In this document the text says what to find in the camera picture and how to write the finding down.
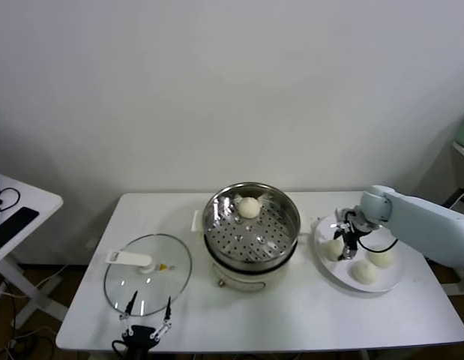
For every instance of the white round plate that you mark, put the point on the white round plate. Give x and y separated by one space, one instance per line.
321 236

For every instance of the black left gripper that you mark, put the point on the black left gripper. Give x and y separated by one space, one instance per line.
141 335

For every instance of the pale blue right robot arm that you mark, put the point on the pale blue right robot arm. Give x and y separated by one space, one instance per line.
430 228

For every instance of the white electric cooker pot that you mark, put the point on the white electric cooker pot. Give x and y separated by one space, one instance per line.
250 281

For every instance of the white steamed baozi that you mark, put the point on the white steamed baozi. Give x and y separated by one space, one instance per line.
247 207
363 272
332 250
381 259

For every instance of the black keyboard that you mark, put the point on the black keyboard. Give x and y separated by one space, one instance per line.
14 225

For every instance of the white folding side table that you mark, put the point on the white folding side table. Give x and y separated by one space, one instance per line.
33 195

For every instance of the white shelf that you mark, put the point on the white shelf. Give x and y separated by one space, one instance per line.
462 150

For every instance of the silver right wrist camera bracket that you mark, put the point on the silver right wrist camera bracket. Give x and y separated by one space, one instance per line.
357 221

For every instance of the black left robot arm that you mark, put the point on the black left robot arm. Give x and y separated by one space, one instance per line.
138 353

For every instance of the stainless steel steamer basket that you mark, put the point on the stainless steel steamer basket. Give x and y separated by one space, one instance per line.
284 213

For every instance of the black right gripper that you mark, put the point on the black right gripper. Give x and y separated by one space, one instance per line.
350 240

